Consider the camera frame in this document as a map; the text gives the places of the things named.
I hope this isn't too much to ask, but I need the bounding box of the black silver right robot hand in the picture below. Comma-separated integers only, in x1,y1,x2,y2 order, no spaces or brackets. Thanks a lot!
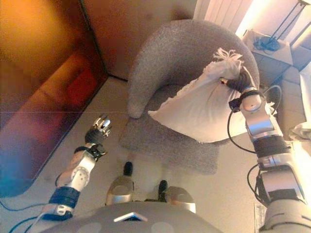
220,67,258,94

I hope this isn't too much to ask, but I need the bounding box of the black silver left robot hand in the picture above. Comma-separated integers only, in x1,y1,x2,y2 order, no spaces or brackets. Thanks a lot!
84,116,114,146

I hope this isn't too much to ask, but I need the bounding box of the white fringed cushion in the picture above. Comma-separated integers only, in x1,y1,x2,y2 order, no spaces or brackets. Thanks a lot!
147,48,277,144

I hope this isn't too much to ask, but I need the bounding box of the grey side table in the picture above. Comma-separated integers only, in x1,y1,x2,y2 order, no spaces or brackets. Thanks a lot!
242,28,296,84

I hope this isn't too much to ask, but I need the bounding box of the black lamp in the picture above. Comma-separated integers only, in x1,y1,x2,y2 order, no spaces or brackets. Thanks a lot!
252,0,308,51

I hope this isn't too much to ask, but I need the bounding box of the white curtain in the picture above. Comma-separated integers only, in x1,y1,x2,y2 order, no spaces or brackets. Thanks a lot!
193,0,246,33

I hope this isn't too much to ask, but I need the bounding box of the grey robot torso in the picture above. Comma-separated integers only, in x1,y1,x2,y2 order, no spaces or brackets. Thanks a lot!
40,202,260,233

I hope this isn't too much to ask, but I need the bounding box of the glossy brown wooden cabinet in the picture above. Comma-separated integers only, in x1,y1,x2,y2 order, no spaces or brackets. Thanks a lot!
0,0,109,199

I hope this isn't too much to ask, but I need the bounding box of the grey boucle armchair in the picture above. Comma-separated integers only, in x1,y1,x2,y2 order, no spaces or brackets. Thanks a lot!
119,19,260,176

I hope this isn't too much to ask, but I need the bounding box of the silver right robot leg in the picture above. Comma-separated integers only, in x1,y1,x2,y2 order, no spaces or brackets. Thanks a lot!
156,179,197,214

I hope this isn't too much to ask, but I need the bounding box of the grey striped rug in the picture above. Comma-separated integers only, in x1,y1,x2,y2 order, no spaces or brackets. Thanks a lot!
254,201,268,233

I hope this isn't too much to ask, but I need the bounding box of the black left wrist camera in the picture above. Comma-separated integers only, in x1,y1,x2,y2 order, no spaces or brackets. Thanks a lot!
89,143,107,160

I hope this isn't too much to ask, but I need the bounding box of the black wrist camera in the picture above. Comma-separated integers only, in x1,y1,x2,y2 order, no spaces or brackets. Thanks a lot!
229,97,242,110
89,143,107,160

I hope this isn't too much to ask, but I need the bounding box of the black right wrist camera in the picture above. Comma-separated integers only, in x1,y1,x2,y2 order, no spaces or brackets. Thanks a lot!
229,97,242,110

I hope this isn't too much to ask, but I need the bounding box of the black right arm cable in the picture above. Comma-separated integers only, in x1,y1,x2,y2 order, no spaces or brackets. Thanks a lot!
227,84,282,202

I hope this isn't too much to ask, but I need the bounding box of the thin black floor cable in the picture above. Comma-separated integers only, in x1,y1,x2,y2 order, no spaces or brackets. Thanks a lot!
0,198,48,212

